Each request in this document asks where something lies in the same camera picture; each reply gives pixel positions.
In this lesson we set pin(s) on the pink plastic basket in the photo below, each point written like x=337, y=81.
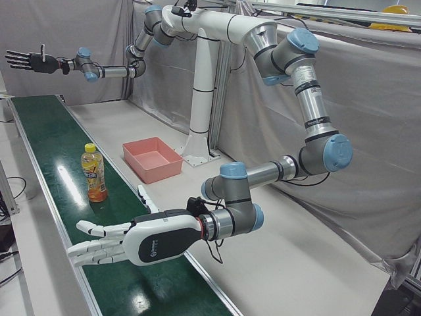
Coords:
x=154, y=161

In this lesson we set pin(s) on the orange juice bottle yellow cap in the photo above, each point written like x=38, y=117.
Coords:
x=93, y=177

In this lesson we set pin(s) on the black head camera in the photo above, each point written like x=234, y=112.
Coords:
x=179, y=10

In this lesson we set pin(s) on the white robot torso pedestal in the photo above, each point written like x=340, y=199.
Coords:
x=202, y=108

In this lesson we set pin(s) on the aluminium overhead frame beam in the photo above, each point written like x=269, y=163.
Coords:
x=329, y=14

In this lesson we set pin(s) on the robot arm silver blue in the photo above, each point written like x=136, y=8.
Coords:
x=312, y=108
x=115, y=70

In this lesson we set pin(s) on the gray backdrop cloth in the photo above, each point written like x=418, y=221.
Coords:
x=65, y=26

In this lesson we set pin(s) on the green conveyor belt aluminium frame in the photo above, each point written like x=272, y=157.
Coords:
x=49, y=138

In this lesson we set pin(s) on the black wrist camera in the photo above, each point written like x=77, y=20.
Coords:
x=65, y=67
x=195, y=205

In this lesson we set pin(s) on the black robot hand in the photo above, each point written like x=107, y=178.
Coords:
x=42, y=64

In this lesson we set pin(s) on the yellow hard hat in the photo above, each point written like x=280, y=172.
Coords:
x=396, y=10
x=389, y=28

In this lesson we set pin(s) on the aluminium profile post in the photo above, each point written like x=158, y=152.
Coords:
x=8, y=191

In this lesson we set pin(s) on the aluminium profile column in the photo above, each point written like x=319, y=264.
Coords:
x=222, y=98

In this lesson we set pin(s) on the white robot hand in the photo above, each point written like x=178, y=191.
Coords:
x=158, y=240

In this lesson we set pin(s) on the gray side curtain cloth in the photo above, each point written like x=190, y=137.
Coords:
x=361, y=98

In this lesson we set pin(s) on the black box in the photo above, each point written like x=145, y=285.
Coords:
x=5, y=238

